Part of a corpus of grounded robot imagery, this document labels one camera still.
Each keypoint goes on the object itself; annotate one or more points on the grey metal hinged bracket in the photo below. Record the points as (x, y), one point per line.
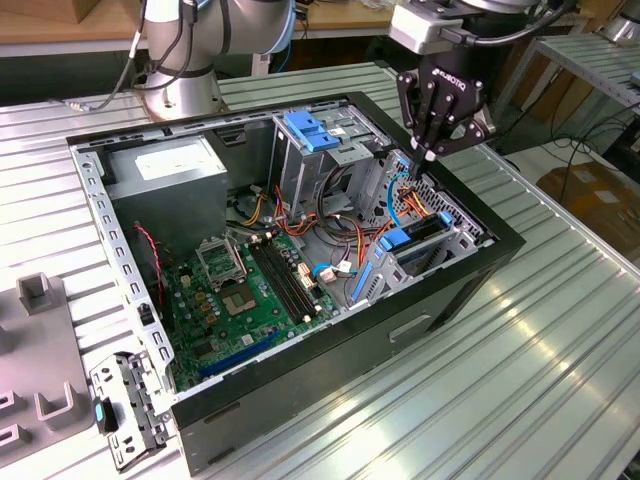
(132, 400)

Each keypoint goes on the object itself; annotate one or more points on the black blue latch tab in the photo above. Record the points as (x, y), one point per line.
(102, 414)

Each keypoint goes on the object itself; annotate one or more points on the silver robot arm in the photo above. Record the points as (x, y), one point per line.
(185, 85)

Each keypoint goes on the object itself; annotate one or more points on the white grey camera box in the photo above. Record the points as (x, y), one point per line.
(415, 30)

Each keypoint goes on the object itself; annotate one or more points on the CPU socket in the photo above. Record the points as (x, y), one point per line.
(239, 301)

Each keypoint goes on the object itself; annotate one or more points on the grey metal disk bay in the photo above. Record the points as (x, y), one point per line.
(387, 272)

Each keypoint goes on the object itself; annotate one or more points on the grey parts rack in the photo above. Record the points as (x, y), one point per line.
(40, 345)

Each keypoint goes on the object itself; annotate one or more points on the green motherboard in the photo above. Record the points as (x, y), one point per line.
(230, 335)

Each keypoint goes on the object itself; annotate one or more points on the black RAM slot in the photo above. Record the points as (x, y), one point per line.
(288, 280)
(294, 280)
(282, 280)
(276, 280)

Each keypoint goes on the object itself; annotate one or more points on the blue expansion slot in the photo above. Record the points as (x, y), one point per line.
(235, 358)

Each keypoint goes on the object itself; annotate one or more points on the grey power supply unit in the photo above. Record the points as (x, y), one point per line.
(170, 210)

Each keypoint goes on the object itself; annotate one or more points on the wooden desk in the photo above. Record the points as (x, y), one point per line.
(350, 22)

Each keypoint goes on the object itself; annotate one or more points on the large brown cardboard box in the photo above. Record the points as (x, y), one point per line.
(595, 200)

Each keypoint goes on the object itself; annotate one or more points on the metal slat side table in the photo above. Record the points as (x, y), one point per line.
(590, 62)

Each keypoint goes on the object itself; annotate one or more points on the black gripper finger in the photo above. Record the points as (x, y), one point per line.
(470, 132)
(422, 110)

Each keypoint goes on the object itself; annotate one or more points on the grey metal drive cage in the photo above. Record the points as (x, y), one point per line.
(300, 175)

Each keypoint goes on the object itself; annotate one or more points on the black PC case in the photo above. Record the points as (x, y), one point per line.
(300, 395)

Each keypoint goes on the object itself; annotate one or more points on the blue plastic drive latch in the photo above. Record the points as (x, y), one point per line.
(310, 135)

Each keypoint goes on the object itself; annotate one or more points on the brown cardboard box on desk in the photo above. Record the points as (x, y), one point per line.
(85, 9)

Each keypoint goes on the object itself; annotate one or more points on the hard disk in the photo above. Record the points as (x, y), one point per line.
(397, 239)

